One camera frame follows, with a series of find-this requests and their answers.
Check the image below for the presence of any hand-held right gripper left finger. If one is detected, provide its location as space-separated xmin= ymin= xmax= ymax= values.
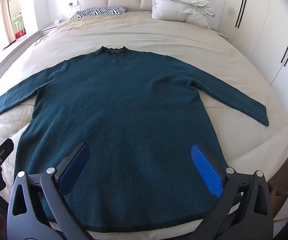
xmin=6 ymin=142 xmax=94 ymax=240

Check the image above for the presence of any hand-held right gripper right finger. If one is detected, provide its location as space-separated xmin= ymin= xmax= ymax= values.
xmin=189 ymin=144 xmax=277 ymax=240

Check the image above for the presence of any dark teal blanket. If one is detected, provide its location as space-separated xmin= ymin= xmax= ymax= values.
xmin=0 ymin=45 xmax=269 ymax=233

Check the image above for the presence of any white nightstand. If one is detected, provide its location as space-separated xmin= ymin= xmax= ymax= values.
xmin=42 ymin=21 xmax=62 ymax=37

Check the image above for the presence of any beige curtain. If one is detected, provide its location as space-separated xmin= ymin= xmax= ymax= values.
xmin=0 ymin=0 xmax=17 ymax=48

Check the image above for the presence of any white wardrobe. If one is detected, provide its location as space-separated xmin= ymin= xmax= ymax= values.
xmin=209 ymin=0 xmax=288 ymax=120

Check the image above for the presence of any bed with beige cover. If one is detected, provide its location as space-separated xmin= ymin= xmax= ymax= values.
xmin=0 ymin=10 xmax=288 ymax=240

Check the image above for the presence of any white shelving unit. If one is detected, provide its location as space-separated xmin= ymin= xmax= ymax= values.
xmin=7 ymin=0 xmax=38 ymax=38

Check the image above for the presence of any zebra print pillow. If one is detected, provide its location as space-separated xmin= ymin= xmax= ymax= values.
xmin=77 ymin=6 xmax=127 ymax=18

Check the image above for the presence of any white folded duvet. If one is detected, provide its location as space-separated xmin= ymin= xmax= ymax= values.
xmin=151 ymin=0 xmax=216 ymax=28

